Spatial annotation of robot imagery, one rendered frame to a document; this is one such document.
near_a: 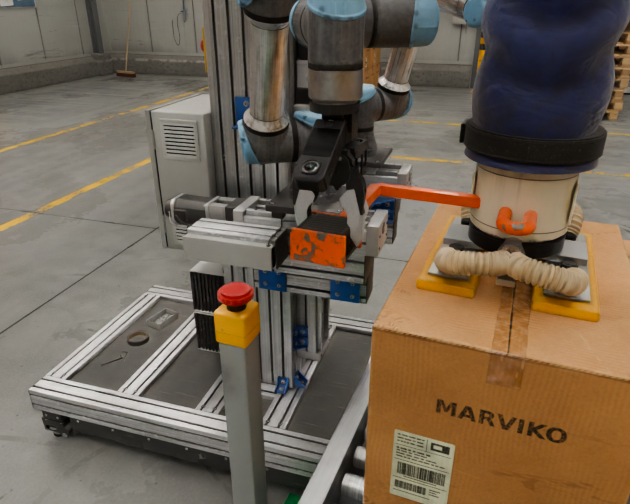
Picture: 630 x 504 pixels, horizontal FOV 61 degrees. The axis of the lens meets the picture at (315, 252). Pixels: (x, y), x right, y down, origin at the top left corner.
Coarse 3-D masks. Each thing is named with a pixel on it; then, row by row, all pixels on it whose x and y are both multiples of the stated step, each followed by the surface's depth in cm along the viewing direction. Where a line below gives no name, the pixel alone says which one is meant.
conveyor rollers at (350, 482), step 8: (360, 448) 132; (360, 456) 130; (360, 464) 130; (344, 480) 123; (352, 480) 123; (360, 480) 123; (344, 488) 122; (352, 488) 122; (360, 488) 121; (352, 496) 122; (360, 496) 121
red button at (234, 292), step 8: (224, 288) 103; (232, 288) 103; (240, 288) 103; (248, 288) 103; (224, 296) 101; (232, 296) 101; (240, 296) 101; (248, 296) 102; (224, 304) 102; (232, 304) 101; (240, 304) 101
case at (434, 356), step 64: (384, 320) 85; (448, 320) 85; (512, 320) 85; (576, 320) 85; (384, 384) 87; (448, 384) 83; (512, 384) 79; (576, 384) 75; (384, 448) 93; (448, 448) 88; (512, 448) 83; (576, 448) 79
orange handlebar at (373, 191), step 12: (372, 192) 98; (384, 192) 102; (396, 192) 101; (408, 192) 100; (420, 192) 99; (432, 192) 98; (444, 192) 98; (456, 192) 98; (456, 204) 97; (468, 204) 97; (504, 216) 87; (528, 216) 87; (504, 228) 85; (516, 228) 84; (528, 228) 84
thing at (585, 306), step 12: (576, 240) 107; (588, 240) 108; (588, 252) 103; (564, 264) 92; (576, 264) 92; (588, 264) 99; (588, 276) 93; (540, 288) 90; (588, 288) 89; (540, 300) 87; (552, 300) 87; (564, 300) 87; (576, 300) 86; (588, 300) 86; (552, 312) 86; (564, 312) 85; (576, 312) 85; (588, 312) 84
